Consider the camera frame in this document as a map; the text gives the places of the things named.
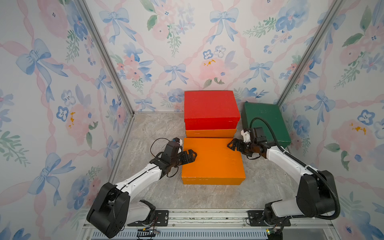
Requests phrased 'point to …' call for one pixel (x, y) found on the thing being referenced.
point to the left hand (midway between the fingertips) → (192, 155)
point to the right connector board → (273, 235)
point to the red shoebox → (211, 110)
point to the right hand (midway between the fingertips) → (234, 146)
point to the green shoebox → (272, 112)
